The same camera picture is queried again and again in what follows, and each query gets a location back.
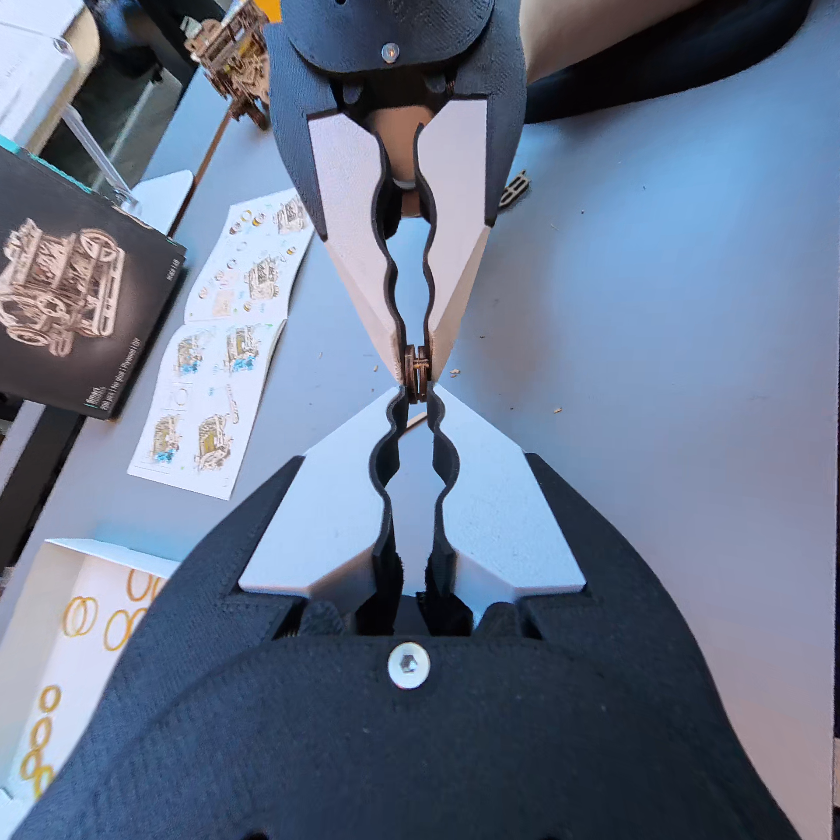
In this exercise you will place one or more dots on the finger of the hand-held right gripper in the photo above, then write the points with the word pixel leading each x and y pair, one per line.
pixel 348 197
pixel 459 197

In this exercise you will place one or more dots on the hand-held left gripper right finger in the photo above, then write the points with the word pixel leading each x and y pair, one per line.
pixel 505 525

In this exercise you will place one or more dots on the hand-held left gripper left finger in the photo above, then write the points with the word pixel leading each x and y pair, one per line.
pixel 315 525

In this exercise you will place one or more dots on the round wooden disc with holes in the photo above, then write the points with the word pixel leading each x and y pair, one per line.
pixel 424 374

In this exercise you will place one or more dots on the notched round wooden disc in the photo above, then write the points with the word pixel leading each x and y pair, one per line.
pixel 412 371

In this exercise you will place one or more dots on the person's right forearm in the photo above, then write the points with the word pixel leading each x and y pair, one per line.
pixel 590 33

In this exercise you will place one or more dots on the grey desk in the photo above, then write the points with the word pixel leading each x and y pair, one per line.
pixel 656 328

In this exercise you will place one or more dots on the person's right hand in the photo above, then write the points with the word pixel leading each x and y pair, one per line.
pixel 403 164

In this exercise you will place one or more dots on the slotted wooden offcut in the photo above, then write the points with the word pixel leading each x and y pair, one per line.
pixel 514 192

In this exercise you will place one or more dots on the assembled wooden model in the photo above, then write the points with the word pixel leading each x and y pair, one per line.
pixel 229 59

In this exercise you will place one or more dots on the illustrated instruction booklet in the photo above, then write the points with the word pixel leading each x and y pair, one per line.
pixel 216 341

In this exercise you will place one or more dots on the cluster of tan rubber rings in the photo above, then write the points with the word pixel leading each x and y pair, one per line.
pixel 82 617

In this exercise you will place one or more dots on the white cardboard box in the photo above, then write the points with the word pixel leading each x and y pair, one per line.
pixel 79 630

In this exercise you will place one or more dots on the black model kit box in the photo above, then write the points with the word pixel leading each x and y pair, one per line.
pixel 72 282

